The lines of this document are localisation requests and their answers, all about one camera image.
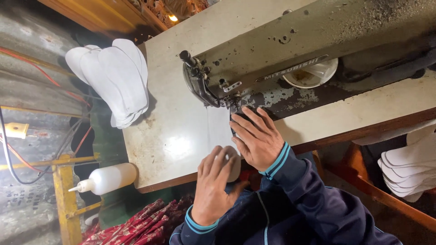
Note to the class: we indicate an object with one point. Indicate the person's right hand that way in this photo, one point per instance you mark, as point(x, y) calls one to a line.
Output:
point(262, 143)

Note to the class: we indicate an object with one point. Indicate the person's left hand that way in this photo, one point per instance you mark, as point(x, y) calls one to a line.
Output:
point(213, 194)

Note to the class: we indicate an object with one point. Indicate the black fabric strip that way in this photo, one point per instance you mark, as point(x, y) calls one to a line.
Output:
point(242, 117)

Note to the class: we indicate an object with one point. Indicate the white shoe insole piece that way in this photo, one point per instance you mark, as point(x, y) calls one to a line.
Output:
point(219, 132)

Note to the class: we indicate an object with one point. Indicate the white plastic bowl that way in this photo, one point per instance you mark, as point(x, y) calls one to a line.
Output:
point(306, 81)

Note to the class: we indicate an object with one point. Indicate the red floral cloth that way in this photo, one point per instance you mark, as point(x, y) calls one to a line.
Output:
point(143, 224)

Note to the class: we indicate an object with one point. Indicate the navy blue jacket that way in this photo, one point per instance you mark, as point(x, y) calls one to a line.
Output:
point(306, 217)

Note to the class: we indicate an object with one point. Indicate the white plastic squeeze bottle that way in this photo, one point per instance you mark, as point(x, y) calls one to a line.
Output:
point(109, 177)

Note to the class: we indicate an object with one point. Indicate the grey industrial sewing machine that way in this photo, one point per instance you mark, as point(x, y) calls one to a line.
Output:
point(306, 34)

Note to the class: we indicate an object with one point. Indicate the orange wooden stool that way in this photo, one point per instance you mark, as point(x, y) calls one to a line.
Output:
point(371, 190)

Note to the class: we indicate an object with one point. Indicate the heap of white insoles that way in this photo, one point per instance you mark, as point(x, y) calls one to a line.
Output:
point(408, 166)

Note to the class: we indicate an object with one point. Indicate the stack of white insoles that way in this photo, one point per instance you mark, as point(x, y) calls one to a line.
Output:
point(115, 78)

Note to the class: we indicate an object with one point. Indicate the glowing light bulb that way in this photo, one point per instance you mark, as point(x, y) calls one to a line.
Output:
point(173, 17)

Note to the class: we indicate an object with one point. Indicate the carved wooden cabinet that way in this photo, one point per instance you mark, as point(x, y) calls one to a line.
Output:
point(102, 15)

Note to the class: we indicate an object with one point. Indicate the yellow wooden block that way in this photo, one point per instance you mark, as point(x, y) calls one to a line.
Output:
point(15, 130)

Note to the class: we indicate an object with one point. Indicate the yellow metal frame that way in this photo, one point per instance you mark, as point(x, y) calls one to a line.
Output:
point(66, 204)

